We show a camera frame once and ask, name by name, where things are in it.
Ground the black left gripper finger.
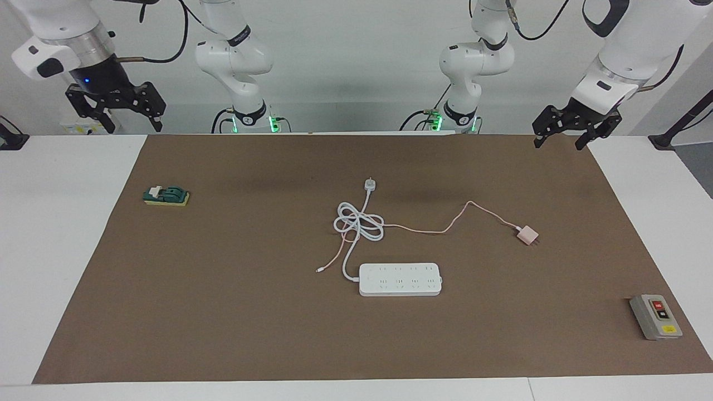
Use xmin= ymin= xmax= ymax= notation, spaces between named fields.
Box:
xmin=531 ymin=105 xmax=560 ymax=150
xmin=574 ymin=114 xmax=623 ymax=151

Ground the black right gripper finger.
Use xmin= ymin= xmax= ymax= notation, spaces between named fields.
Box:
xmin=127 ymin=81 xmax=167 ymax=133
xmin=65 ymin=84 xmax=118 ymax=135

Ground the pink charging cable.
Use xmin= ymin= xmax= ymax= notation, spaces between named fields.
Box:
xmin=315 ymin=200 xmax=525 ymax=274

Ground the white power strip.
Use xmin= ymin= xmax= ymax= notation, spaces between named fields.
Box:
xmin=358 ymin=262 xmax=444 ymax=297

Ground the white box with yellow labels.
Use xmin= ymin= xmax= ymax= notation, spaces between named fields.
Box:
xmin=60 ymin=120 xmax=112 ymax=136

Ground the black clamp stand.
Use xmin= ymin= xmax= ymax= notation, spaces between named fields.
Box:
xmin=648 ymin=91 xmax=713 ymax=151
xmin=0 ymin=115 xmax=30 ymax=151

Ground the grey push button box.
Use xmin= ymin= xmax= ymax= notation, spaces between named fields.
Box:
xmin=629 ymin=294 xmax=683 ymax=341

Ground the brown table mat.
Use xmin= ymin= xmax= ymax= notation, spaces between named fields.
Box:
xmin=32 ymin=133 xmax=713 ymax=385

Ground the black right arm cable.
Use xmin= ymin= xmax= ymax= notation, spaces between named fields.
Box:
xmin=114 ymin=0 xmax=193 ymax=64

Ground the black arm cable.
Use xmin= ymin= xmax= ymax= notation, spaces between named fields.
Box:
xmin=503 ymin=0 xmax=687 ymax=94
xmin=114 ymin=0 xmax=193 ymax=64

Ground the black base cable bundle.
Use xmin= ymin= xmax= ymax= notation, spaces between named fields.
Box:
xmin=211 ymin=108 xmax=236 ymax=135
xmin=398 ymin=84 xmax=453 ymax=133

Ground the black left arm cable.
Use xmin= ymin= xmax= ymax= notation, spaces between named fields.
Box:
xmin=503 ymin=0 xmax=687 ymax=94

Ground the green knife switch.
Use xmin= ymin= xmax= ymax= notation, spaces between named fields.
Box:
xmin=142 ymin=185 xmax=191 ymax=208

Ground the white power strip cord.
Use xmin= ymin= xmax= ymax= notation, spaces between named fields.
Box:
xmin=333 ymin=177 xmax=385 ymax=282

